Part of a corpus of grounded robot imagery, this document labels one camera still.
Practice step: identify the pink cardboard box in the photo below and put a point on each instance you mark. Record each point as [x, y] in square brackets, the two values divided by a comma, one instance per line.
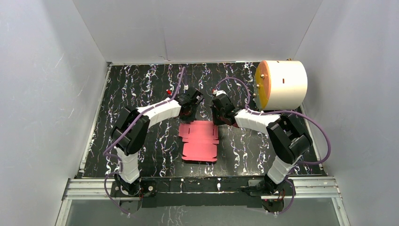
[200, 139]

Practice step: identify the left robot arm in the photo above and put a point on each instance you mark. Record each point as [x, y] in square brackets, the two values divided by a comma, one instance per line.
[130, 130]

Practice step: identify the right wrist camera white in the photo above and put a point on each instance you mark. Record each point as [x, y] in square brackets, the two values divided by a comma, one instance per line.
[218, 92]

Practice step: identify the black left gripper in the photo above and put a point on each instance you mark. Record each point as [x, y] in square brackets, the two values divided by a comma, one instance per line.
[188, 110]

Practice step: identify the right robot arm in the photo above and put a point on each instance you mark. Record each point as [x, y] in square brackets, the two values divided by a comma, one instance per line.
[288, 136]

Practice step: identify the white cylindrical drum device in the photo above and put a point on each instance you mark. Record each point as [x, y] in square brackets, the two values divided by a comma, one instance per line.
[280, 85]

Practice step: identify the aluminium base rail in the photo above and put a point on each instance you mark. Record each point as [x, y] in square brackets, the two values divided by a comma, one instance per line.
[99, 189]

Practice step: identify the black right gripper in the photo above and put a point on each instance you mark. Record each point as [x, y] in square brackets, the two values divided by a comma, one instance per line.
[216, 122]

